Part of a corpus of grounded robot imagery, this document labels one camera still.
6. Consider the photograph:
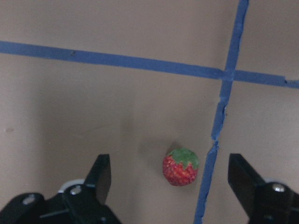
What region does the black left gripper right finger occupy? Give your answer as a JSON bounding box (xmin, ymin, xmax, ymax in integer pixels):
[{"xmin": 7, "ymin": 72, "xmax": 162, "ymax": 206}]
[{"xmin": 228, "ymin": 154, "xmax": 269, "ymax": 221}]

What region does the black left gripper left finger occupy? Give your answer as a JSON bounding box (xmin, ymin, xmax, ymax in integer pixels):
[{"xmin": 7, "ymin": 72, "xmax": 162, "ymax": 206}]
[{"xmin": 84, "ymin": 154, "xmax": 111, "ymax": 204}]

